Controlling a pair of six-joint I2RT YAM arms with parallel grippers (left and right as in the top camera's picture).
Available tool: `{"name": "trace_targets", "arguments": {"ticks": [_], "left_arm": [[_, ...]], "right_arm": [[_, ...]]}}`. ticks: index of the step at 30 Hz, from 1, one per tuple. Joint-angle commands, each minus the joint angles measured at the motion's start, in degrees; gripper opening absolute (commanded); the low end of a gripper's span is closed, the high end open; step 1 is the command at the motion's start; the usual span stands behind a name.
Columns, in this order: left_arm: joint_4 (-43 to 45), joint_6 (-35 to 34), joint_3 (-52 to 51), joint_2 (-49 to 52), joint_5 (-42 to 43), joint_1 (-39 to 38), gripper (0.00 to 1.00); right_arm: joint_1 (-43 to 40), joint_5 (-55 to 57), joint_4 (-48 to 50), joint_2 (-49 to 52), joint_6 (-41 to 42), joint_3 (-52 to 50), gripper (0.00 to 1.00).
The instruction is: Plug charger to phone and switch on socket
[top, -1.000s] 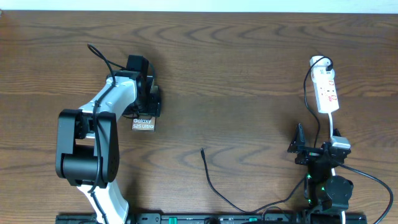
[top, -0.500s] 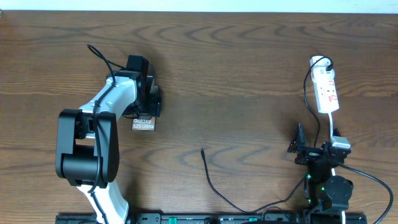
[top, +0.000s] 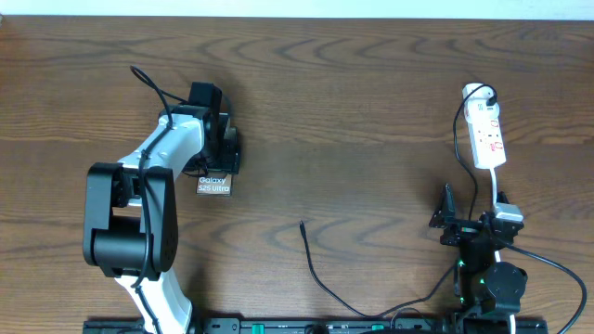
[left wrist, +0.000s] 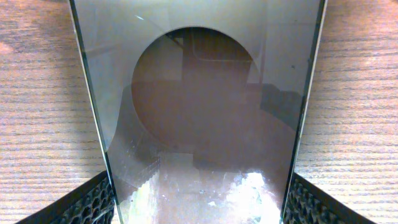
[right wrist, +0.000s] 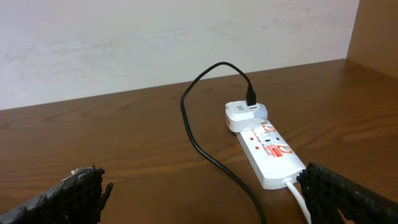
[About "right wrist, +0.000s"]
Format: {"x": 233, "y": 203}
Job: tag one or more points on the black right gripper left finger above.
{"x": 78, "y": 199}

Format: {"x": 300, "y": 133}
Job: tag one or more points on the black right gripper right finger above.
{"x": 332, "y": 198}

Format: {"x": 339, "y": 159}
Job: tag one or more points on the white USB charger adapter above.
{"x": 240, "y": 117}

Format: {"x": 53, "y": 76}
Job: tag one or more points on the white power strip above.
{"x": 272, "y": 159}

